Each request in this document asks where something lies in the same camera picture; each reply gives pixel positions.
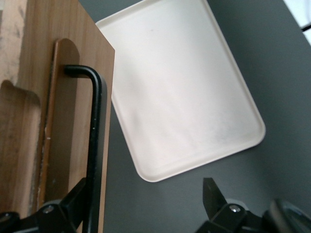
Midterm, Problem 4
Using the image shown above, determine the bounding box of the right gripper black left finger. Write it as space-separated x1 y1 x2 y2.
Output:
0 178 87 233

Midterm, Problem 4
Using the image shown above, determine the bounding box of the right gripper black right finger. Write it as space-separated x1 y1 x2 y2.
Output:
194 177 268 233

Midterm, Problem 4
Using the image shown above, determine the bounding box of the black metal drawer handle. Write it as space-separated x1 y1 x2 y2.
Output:
63 65 108 233

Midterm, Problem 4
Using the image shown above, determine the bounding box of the wooden drawer front with handle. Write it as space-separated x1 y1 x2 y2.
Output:
36 38 107 212

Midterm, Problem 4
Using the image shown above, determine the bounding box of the white rectangular tray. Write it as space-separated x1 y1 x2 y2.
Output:
95 0 266 183

